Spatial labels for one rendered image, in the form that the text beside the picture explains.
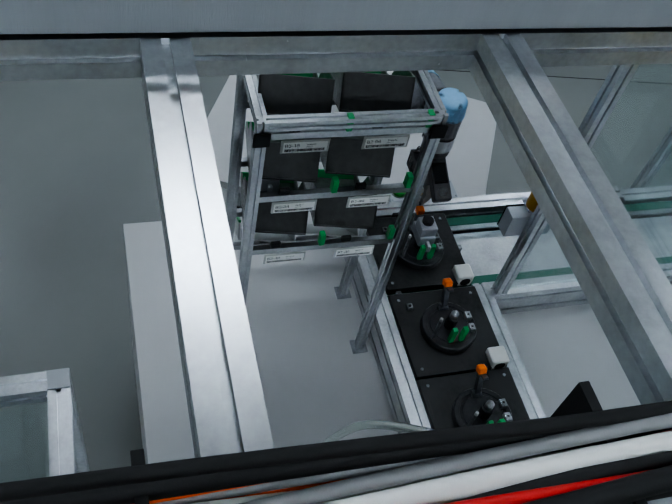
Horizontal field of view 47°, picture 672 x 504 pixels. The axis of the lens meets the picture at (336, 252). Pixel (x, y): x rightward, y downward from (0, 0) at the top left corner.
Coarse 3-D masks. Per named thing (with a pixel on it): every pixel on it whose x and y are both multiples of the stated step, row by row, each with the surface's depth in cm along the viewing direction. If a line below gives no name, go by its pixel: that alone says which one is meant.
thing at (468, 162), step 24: (216, 120) 244; (480, 120) 265; (216, 144) 237; (408, 144) 252; (456, 144) 255; (480, 144) 257; (456, 168) 248; (480, 168) 250; (240, 192) 230; (456, 192) 242; (480, 192) 243
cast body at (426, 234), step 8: (424, 216) 201; (432, 216) 202; (416, 224) 203; (424, 224) 200; (432, 224) 200; (416, 232) 203; (424, 232) 200; (432, 232) 201; (416, 240) 204; (424, 240) 202; (432, 240) 202
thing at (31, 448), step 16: (0, 416) 111; (16, 416) 112; (32, 416) 113; (0, 432) 115; (16, 432) 116; (32, 432) 117; (0, 448) 119; (16, 448) 120; (32, 448) 121; (48, 448) 122; (0, 464) 123; (16, 464) 124; (32, 464) 125; (48, 464) 127; (0, 480) 127; (16, 480) 129
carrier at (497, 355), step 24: (456, 288) 204; (408, 312) 196; (432, 312) 195; (456, 312) 189; (480, 312) 200; (408, 336) 192; (432, 336) 190; (456, 336) 192; (480, 336) 196; (432, 360) 189; (456, 360) 190; (480, 360) 191; (504, 360) 190
